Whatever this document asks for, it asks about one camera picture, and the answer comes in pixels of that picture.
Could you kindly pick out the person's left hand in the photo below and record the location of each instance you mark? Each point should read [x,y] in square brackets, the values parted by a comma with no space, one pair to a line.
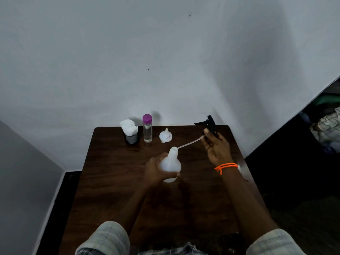
[152,171]

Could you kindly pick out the person's right hand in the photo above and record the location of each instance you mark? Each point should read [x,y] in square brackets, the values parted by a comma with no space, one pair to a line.
[218,151]

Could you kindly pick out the person's right thumb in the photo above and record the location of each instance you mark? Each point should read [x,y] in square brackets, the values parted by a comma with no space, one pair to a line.
[205,143]

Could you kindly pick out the person's left thumb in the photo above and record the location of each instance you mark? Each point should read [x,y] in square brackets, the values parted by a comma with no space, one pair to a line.
[171,175]

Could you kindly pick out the white plastic spray bottle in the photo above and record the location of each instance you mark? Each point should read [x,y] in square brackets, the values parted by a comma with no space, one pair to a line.
[171,163]

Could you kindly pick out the black spray trigger with tube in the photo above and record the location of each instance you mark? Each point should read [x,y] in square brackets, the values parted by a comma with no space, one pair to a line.
[209,124]

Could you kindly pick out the person's left forearm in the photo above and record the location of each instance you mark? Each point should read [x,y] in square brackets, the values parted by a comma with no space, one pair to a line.
[132,207]

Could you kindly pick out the person's right forearm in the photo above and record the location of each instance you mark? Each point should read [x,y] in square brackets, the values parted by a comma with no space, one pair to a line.
[247,204]

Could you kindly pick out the white plastic funnel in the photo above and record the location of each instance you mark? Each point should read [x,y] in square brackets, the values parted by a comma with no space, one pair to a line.
[165,135]

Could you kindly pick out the clear bottle with purple cap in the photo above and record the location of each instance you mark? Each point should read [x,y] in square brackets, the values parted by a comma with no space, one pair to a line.
[147,132]

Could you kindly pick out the white cotton wad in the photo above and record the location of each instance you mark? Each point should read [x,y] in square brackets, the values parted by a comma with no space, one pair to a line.
[128,127]

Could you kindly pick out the light checked shirt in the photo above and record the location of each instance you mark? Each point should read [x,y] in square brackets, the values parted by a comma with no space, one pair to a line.
[106,239]

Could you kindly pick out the checked cloth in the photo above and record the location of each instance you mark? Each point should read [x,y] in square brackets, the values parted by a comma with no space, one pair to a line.
[328,127]

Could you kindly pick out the green object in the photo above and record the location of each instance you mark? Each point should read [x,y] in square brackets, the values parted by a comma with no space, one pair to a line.
[328,100]

